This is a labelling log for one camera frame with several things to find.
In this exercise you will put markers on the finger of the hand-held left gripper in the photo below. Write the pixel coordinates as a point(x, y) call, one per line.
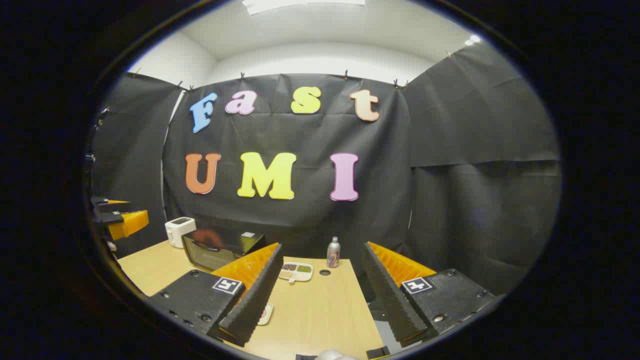
point(130, 222)
point(102, 202)

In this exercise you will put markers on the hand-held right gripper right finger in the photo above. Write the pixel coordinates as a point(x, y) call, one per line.
point(387, 295)

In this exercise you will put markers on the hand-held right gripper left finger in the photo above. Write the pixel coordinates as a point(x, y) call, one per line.
point(257, 300)

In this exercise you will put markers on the white square plate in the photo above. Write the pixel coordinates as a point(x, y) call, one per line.
point(266, 314)

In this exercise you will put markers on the black electric oven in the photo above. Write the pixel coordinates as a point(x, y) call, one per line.
point(220, 247)

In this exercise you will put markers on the white toaster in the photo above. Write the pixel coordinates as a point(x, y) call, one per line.
point(177, 231)

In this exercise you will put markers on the white divided bean tray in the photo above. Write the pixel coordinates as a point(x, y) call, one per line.
point(297, 271)

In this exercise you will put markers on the silver spray bottle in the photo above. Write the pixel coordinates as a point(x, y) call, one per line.
point(333, 252)

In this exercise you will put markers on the small ceiling spotlight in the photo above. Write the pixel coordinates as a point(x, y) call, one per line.
point(472, 39)

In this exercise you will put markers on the ceiling light panel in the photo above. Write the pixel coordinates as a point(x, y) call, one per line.
point(300, 5)

